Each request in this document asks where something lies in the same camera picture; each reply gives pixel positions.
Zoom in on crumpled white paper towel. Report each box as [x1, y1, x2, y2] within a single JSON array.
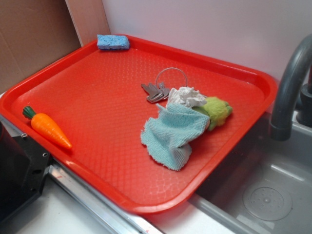
[[167, 87, 207, 108]]

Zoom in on brown cardboard panel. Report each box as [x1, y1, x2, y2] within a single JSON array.
[[0, 0, 80, 93]]

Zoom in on dark faucet knob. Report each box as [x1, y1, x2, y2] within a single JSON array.
[[296, 68, 312, 127]]

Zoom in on grey faucet spout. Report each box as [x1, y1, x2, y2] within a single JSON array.
[[269, 35, 312, 141]]

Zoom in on red plastic tray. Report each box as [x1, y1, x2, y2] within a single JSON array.
[[0, 37, 277, 214]]

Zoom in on blue sponge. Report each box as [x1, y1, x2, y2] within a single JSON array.
[[97, 35, 130, 50]]

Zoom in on grey sink basin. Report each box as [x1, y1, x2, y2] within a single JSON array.
[[190, 114, 312, 234]]

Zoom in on light blue microfiber cloth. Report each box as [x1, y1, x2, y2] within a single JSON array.
[[140, 103, 210, 171]]

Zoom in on silver keys on ring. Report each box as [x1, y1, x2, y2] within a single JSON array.
[[141, 67, 188, 104]]

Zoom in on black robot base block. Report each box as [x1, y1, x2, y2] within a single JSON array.
[[0, 124, 51, 224]]

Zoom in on orange toy carrot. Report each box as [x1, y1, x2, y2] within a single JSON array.
[[22, 106, 72, 149]]

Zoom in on green plush toy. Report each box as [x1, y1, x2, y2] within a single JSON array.
[[193, 97, 233, 131]]

